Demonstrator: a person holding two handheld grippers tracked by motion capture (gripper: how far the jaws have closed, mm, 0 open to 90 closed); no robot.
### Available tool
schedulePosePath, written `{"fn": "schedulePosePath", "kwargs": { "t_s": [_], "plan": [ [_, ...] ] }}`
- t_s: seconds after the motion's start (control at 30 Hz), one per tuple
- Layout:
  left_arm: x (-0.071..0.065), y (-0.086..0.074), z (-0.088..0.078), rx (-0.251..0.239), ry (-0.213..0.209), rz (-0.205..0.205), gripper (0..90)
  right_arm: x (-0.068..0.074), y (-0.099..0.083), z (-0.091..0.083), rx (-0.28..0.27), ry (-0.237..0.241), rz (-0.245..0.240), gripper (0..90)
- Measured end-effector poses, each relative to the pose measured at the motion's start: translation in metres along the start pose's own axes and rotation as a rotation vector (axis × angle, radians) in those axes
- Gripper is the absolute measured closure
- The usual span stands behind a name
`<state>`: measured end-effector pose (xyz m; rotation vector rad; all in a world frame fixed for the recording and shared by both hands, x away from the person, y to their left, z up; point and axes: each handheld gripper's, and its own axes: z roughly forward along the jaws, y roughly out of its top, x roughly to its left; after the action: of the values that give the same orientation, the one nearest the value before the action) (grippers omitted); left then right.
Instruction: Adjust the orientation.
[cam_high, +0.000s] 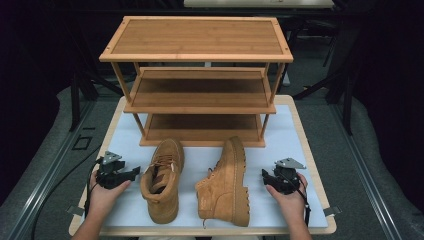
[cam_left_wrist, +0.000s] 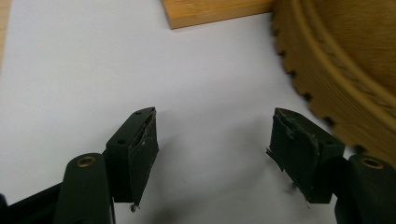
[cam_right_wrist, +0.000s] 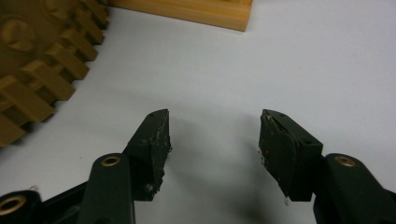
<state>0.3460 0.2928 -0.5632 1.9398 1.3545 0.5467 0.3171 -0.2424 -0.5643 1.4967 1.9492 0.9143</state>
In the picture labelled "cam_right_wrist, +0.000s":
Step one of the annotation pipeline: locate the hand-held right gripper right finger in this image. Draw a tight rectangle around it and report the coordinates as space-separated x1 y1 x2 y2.
258 108 324 203

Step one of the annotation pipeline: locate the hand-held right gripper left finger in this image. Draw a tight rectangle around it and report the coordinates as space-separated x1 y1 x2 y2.
122 108 172 202

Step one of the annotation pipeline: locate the tan suede boot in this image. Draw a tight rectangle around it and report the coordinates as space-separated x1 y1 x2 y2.
0 0 110 148

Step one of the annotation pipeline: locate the wooden shoe rack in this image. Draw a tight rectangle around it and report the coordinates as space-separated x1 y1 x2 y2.
106 0 254 33

